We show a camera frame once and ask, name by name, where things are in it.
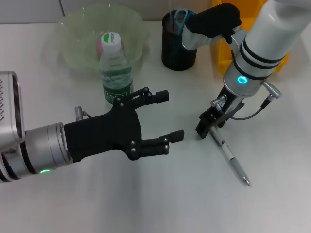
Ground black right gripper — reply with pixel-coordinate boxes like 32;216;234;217
195;86;245;140

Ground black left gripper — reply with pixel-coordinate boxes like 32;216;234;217
64;86;185;163

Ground silver ballpoint pen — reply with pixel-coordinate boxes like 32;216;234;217
209;125;252;187

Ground clear green-label water bottle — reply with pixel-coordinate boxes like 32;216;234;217
99;32;134;105

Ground blue scissors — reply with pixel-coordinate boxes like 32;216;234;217
170;8;197;67

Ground pink peach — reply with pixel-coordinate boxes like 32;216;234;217
96;38;126;57

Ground black mesh pen holder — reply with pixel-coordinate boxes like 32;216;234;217
161;9;198;71

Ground translucent green fruit bowl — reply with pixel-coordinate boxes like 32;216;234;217
43;4;150;79

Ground yellow plastic bin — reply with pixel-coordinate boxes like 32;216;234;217
210;0;290;79

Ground right gripper cable with plug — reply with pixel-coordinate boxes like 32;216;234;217
210;81;284;121

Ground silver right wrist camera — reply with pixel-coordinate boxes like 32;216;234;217
181;2;243;51

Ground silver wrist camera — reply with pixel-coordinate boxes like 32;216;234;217
0;71;25;151
181;2;243;51

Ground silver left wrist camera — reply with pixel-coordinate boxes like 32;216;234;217
0;71;25;151

